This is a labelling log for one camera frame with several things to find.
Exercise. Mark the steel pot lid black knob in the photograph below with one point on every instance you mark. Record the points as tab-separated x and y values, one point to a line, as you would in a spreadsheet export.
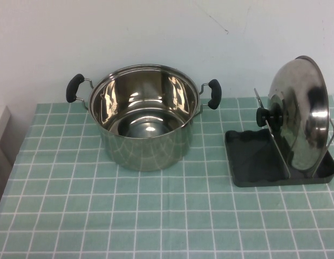
299	116

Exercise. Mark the stainless steel cooking pot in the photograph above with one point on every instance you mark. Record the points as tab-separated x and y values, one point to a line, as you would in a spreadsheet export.
145	151

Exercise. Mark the green white checked tablecloth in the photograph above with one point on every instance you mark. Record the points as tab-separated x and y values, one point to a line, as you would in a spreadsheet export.
129	215

